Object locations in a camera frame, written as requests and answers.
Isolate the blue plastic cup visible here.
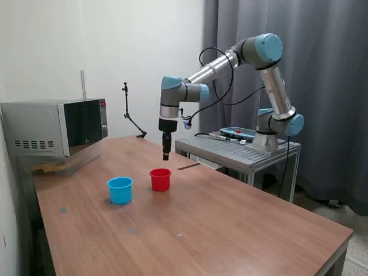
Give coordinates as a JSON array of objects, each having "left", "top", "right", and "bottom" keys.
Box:
[{"left": 106, "top": 177, "right": 134, "bottom": 205}]

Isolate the wooden block stack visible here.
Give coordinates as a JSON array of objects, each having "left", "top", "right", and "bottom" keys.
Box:
[{"left": 30, "top": 163, "right": 67, "bottom": 174}]

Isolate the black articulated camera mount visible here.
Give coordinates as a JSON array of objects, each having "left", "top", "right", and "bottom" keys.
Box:
[{"left": 121, "top": 82, "right": 148, "bottom": 139}]

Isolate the blue teach pendant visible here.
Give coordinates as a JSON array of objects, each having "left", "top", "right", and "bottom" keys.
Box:
[{"left": 220, "top": 127, "right": 256, "bottom": 138}]

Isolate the grey metal robot stand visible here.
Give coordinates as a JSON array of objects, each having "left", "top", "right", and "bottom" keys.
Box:
[{"left": 175, "top": 132, "right": 302, "bottom": 204}]

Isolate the black stand power cable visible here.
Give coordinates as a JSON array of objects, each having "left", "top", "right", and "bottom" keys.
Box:
[{"left": 277, "top": 133, "right": 291, "bottom": 199}]

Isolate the black cable with silver plug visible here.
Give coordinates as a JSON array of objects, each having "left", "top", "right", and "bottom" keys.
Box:
[{"left": 194, "top": 132, "right": 248, "bottom": 145}]

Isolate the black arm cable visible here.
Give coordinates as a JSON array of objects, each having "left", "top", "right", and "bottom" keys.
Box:
[{"left": 188, "top": 47, "right": 266, "bottom": 122}]

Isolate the white thin pole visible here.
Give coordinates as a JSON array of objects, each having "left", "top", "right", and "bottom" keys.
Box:
[{"left": 80, "top": 70, "right": 87, "bottom": 100}]

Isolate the grey curtain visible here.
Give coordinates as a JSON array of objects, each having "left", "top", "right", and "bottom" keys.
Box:
[{"left": 200, "top": 0, "right": 368, "bottom": 217}]

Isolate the silver microwave oven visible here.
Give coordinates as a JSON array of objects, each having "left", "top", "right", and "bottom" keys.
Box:
[{"left": 0, "top": 98, "right": 109, "bottom": 158}]

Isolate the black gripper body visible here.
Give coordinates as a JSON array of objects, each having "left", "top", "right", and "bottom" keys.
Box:
[{"left": 158, "top": 117, "right": 178, "bottom": 135}]

